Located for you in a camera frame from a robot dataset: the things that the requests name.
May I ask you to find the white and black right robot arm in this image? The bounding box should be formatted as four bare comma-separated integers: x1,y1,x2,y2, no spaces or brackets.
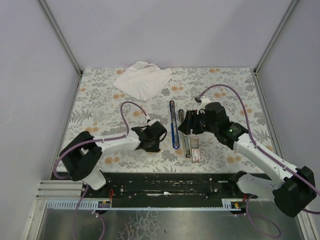
178,101,317,218

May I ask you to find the white slotted cable duct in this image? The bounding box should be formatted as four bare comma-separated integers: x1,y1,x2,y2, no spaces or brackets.
45,199,241,212

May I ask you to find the left aluminium frame post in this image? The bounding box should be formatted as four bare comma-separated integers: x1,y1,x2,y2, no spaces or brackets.
39,0,84,76

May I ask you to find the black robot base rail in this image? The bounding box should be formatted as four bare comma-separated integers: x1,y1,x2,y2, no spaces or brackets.
84,172,249,209

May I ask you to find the right aluminium frame post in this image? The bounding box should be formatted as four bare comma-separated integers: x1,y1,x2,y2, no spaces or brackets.
253,0,301,75

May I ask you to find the beige stapler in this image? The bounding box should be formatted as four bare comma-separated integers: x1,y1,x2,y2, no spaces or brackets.
178,109,192,160

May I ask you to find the red and white staple box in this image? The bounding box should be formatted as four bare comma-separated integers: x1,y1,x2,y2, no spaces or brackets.
190,137,201,163

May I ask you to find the blue stapler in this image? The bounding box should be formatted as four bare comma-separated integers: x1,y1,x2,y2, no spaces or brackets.
169,100,180,150

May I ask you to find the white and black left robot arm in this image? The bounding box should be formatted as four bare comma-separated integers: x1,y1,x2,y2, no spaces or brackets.
59,120,167,191

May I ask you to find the floral patterned table mat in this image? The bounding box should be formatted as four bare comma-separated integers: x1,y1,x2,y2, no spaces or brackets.
62,67,273,173

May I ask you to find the white folded cloth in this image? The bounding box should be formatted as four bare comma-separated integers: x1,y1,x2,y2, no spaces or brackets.
113,61,172,102

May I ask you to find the aluminium frame post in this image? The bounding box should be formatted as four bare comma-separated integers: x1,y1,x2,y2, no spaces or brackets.
253,0,301,75
39,0,84,76

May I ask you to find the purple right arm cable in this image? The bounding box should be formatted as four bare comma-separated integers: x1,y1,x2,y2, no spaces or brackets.
198,84,320,237

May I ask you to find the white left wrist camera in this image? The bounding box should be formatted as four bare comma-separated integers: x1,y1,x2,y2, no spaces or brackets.
145,114,160,126

